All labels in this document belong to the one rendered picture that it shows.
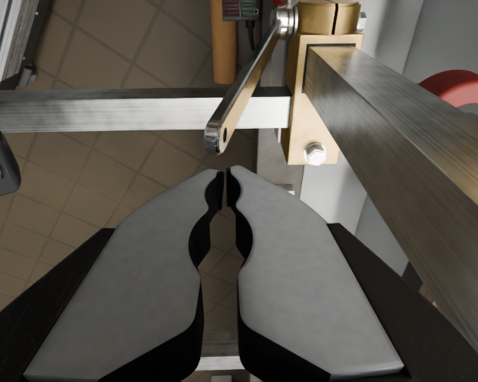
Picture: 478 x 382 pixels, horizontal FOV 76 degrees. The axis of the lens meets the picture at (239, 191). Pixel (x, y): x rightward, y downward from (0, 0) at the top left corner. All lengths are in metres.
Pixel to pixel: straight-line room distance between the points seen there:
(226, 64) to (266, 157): 0.62
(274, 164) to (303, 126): 0.22
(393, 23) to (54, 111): 0.47
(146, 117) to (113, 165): 1.11
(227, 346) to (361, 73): 0.30
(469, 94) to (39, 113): 0.35
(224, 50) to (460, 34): 0.72
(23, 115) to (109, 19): 0.88
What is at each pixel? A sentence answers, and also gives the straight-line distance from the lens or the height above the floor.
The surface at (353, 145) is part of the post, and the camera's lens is 0.16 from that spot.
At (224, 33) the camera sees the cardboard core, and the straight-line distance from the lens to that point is 1.06.
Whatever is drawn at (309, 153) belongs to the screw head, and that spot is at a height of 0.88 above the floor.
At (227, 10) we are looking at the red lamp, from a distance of 0.43.
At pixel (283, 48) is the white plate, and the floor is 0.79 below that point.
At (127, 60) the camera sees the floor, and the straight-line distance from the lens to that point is 1.21.
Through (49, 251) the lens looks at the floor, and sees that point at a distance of 1.88.
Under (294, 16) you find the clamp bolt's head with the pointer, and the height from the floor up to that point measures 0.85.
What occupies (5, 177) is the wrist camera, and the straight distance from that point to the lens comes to 0.27.
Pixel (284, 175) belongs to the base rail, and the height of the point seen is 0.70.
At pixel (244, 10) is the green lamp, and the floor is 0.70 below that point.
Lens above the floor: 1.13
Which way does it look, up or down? 54 degrees down
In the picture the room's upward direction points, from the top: 177 degrees clockwise
